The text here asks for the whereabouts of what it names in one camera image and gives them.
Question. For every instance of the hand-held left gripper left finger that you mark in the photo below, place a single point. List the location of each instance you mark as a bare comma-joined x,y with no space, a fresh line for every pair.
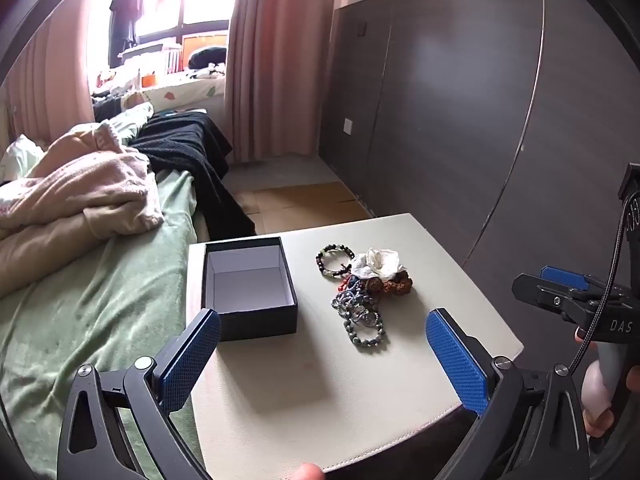
192,360

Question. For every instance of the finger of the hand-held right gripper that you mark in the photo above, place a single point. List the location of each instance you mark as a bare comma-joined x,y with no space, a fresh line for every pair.
562,276
542,297

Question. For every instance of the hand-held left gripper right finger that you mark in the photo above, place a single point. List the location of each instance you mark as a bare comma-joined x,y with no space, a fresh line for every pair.
457,360

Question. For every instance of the black jewelry box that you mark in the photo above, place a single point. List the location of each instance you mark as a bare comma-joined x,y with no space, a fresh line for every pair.
250,322

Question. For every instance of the white fabric scrunchie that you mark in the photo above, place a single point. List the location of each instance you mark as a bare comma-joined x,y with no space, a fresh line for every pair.
380,262

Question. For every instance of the person's right hand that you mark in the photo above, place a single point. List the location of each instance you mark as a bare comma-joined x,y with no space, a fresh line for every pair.
595,400

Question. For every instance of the person's left hand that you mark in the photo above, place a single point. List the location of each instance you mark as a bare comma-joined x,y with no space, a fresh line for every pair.
306,472

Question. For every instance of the green bed sheet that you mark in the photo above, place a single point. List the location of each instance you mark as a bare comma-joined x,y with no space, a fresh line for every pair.
100,320

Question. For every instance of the dark wood wardrobe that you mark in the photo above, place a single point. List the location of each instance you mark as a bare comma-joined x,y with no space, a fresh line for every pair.
450,110

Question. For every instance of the pink fleece blanket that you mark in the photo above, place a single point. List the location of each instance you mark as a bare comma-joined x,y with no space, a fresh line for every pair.
75,185

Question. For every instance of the black knitted blanket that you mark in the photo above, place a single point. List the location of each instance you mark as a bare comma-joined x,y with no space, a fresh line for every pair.
185,145

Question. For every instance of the pale green printed quilt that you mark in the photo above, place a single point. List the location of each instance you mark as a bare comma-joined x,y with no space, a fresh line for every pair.
127,117

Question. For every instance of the leaf-print windowsill cushion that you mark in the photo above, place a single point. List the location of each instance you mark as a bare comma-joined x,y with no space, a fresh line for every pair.
185,91

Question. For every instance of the white pillow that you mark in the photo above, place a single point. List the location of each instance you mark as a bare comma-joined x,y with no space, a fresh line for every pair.
20,152

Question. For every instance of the black bag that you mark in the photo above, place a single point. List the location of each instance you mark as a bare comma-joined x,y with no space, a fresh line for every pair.
207,56

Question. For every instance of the pink curtain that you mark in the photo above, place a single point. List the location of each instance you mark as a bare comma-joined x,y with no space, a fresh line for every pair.
270,60
55,70

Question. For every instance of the hanging dark clothing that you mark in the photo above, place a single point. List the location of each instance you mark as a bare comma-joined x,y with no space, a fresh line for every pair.
125,15

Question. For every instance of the white wall socket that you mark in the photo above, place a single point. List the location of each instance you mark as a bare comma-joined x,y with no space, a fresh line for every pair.
349,126

